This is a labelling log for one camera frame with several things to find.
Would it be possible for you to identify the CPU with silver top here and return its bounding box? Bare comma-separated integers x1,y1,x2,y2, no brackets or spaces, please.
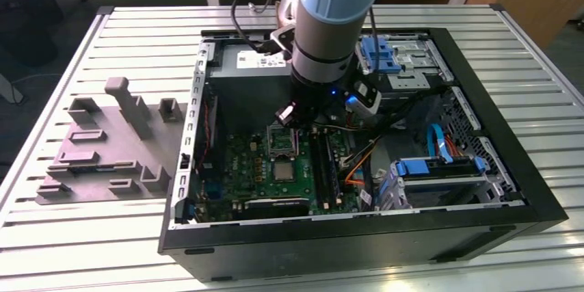
272,161,297,183

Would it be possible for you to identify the CPU socket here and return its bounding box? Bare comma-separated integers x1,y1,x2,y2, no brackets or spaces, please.
268,157,301,186

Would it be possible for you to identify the grey power supply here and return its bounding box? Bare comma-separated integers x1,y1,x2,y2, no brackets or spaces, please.
207,41,300,129

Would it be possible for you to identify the metal socket cover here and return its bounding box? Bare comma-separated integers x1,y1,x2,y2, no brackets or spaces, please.
265,124,300,159

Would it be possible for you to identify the RAM stick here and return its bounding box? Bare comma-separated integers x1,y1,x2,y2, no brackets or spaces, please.
68,167,117,174
320,131,344,204

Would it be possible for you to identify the blue plastic drive latch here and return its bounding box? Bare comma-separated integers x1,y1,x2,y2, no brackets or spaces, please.
355,37,403,75

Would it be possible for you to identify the silver disk bay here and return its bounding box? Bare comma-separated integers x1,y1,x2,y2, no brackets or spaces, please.
353,37,456,111
373,168,521,211

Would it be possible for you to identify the green motherboard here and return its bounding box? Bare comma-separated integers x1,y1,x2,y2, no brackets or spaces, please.
193,124,365,221

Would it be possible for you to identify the blue disk carrier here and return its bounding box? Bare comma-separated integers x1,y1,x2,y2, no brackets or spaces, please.
395,157,487,180

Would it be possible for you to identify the black graphics card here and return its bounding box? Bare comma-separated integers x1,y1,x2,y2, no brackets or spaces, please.
244,197,311,220

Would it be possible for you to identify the black PC case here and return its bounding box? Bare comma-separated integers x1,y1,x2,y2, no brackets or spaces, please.
157,27,571,282

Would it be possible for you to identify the grey parts rack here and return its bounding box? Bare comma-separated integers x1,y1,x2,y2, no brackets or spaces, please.
33,76,191,206

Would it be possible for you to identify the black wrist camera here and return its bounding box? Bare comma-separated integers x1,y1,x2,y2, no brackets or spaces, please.
273,102,303,128

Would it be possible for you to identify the black white wire bundle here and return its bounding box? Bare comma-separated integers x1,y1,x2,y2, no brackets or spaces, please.
313,119,373,132

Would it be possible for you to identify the black cable bundle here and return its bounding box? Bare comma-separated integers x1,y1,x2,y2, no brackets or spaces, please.
340,85,451,170

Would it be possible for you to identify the grey wrist bracket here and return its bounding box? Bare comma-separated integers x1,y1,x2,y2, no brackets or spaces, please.
268,26,296,57

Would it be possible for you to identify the orange wire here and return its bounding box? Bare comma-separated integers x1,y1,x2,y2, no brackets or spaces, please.
340,150,373,189

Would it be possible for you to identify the red black twisted wire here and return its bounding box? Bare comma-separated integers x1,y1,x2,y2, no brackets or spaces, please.
201,98,216,170

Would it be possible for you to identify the blue flat data cable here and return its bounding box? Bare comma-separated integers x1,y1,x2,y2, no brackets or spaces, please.
427,124,456,165

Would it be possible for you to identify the black camera cable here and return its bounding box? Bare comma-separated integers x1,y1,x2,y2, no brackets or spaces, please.
229,0,293,55

